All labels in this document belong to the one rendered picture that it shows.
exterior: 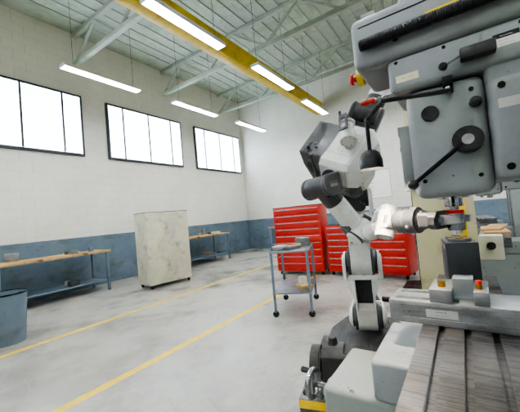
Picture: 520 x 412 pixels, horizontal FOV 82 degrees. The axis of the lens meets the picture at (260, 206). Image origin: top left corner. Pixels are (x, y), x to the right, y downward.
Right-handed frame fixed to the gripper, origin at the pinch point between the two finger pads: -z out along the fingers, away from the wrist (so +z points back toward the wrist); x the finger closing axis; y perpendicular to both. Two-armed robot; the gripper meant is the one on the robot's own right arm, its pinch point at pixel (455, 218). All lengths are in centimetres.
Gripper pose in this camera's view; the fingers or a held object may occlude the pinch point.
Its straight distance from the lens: 108.1
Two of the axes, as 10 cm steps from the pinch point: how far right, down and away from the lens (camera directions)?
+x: 8.3, -0.6, 5.6
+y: 0.9, 10.0, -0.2
